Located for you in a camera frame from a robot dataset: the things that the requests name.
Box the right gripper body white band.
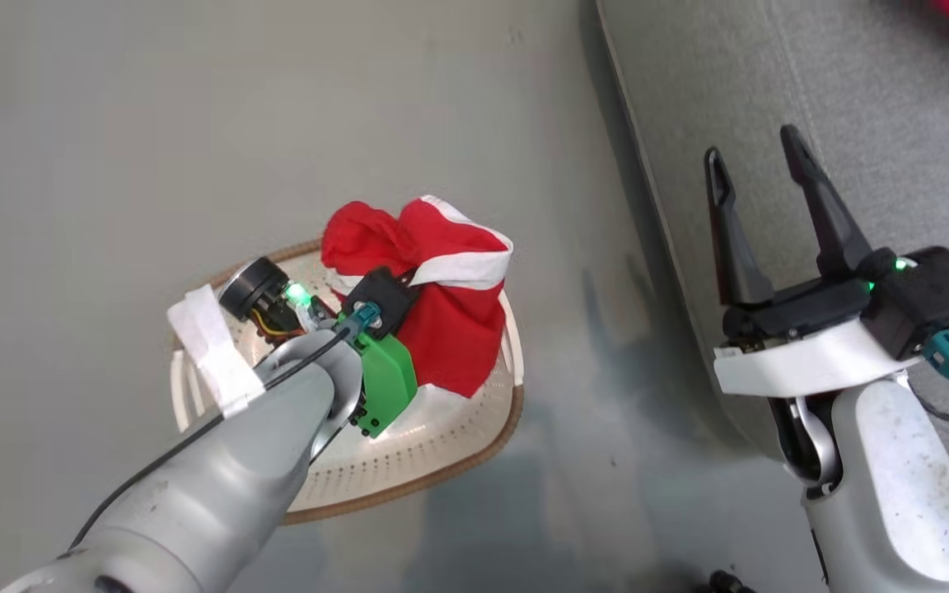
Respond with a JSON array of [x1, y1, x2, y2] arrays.
[[713, 275, 930, 399]]

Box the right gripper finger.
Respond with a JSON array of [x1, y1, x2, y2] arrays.
[[703, 146, 777, 309], [778, 124, 876, 279]]

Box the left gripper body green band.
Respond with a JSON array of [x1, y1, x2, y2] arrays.
[[218, 256, 420, 440]]

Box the grey fabric sofa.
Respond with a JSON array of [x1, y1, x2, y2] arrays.
[[593, 0, 949, 593]]

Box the white laundry basket brown rim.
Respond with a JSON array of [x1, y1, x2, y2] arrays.
[[167, 238, 525, 526]]

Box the white tape wrap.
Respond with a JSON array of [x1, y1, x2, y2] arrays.
[[166, 283, 267, 419]]

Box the small black rounded foot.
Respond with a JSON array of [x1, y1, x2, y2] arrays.
[[707, 569, 762, 593]]

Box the teal left cable connector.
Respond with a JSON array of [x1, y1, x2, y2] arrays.
[[334, 301, 383, 339]]

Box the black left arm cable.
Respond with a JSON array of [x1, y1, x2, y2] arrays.
[[68, 323, 355, 553]]

